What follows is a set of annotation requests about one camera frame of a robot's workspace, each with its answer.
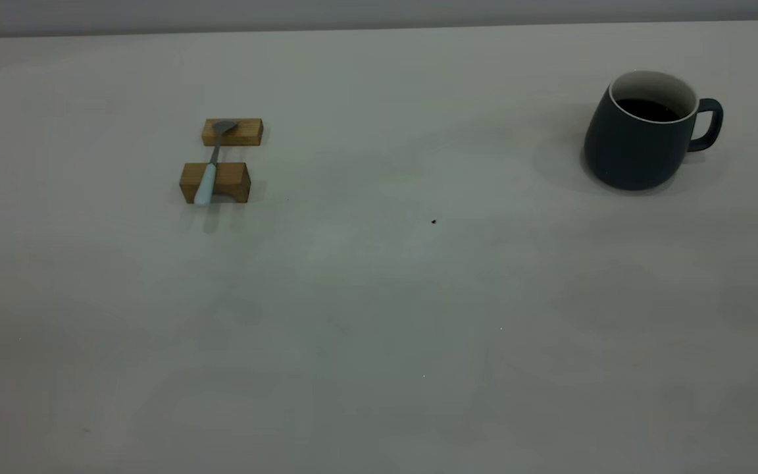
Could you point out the dark grey ceramic mug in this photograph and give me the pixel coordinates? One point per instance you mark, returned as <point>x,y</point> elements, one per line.
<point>635,151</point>

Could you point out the arched wooden block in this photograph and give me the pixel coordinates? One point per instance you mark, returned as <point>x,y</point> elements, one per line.
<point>231,176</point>

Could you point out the flat rectangular wooden block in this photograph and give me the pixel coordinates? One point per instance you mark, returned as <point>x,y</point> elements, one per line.
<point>249,132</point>

